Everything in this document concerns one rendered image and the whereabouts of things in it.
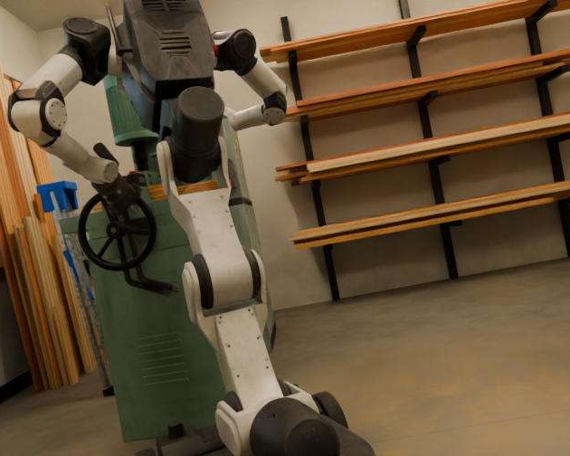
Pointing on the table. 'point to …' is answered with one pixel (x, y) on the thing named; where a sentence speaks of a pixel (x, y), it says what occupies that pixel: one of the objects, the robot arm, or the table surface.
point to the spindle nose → (139, 156)
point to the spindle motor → (124, 118)
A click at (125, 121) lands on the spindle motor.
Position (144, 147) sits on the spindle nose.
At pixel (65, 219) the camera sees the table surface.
